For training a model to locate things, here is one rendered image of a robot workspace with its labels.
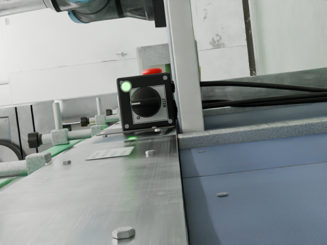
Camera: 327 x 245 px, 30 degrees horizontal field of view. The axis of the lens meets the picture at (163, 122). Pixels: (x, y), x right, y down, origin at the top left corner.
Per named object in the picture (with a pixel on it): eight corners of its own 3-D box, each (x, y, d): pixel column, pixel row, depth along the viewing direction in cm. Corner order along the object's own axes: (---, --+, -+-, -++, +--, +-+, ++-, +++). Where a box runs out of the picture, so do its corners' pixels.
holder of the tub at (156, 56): (179, 137, 185) (153, 141, 185) (168, 47, 183) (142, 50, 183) (180, 143, 168) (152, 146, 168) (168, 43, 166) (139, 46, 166)
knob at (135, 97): (163, 115, 89) (162, 116, 86) (132, 119, 89) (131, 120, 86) (159, 84, 89) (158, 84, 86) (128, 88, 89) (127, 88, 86)
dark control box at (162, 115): (178, 122, 97) (126, 128, 98) (172, 72, 97) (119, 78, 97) (179, 125, 89) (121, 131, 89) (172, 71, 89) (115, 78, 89)
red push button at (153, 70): (144, 86, 123) (142, 69, 123) (163, 84, 123) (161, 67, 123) (143, 86, 119) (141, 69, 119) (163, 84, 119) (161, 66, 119)
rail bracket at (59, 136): (107, 138, 107) (32, 147, 107) (102, 96, 106) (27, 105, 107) (105, 140, 103) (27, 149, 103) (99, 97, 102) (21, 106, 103)
